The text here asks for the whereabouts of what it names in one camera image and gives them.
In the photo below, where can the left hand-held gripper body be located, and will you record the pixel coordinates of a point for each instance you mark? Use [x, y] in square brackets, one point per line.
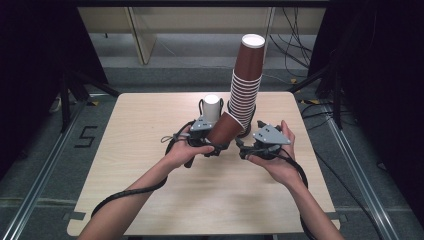
[201, 125]

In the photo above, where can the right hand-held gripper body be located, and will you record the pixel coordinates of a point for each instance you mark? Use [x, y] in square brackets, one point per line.
[270, 136]

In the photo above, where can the dark brown double cup holder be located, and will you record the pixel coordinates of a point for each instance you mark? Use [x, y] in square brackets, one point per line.
[248, 133]

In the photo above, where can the single brown paper cup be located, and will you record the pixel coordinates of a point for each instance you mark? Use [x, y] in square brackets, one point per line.
[225, 130]

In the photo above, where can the stack of brown paper cups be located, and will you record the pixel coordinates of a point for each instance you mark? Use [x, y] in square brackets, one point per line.
[248, 66]

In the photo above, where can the person's right hand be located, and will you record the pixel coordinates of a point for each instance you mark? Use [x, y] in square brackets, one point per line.
[283, 166]

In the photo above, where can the person's left hand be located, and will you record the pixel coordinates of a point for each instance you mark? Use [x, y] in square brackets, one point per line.
[181, 155]

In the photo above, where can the white paper cup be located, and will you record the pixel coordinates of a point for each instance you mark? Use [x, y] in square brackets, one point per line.
[211, 106]

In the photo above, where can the yellow tape piece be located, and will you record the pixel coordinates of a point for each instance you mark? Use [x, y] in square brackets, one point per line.
[94, 103]
[313, 101]

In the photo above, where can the black tripod stand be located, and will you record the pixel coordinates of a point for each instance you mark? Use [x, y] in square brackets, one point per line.
[66, 100]
[336, 100]

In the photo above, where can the beige wooden shelf unit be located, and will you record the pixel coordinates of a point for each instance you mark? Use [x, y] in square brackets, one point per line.
[141, 36]

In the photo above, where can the dark curtain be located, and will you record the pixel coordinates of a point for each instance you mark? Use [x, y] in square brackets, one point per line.
[383, 83]
[33, 66]

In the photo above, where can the metal floor rail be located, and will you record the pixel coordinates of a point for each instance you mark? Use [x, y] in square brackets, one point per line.
[36, 190]
[360, 170]

